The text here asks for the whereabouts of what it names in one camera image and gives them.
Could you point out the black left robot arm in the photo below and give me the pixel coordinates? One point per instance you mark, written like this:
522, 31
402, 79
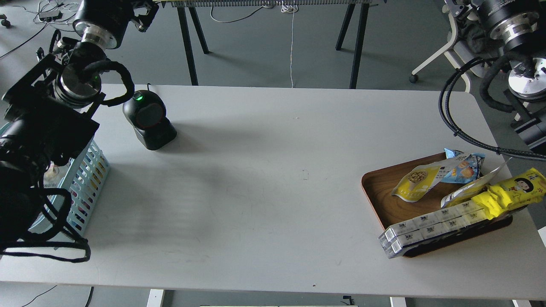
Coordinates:
50, 114

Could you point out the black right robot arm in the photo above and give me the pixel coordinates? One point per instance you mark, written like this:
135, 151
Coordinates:
516, 23

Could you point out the light blue plastic basket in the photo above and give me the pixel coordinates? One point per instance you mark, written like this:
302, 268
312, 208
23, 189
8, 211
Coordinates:
87, 179

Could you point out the white boxed snack pack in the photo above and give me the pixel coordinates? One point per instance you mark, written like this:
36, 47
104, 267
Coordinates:
402, 237

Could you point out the blue snack bag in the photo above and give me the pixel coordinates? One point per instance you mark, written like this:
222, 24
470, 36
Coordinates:
466, 171

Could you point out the yellow snack bar pack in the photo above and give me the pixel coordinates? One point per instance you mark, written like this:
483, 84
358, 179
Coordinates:
511, 194

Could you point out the brown wooden tray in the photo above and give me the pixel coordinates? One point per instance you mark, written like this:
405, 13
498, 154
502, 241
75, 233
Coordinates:
415, 203

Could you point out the black barcode scanner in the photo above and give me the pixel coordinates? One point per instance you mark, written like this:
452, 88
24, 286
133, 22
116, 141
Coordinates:
147, 113

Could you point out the white office chair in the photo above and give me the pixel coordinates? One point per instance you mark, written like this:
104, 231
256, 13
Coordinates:
456, 50

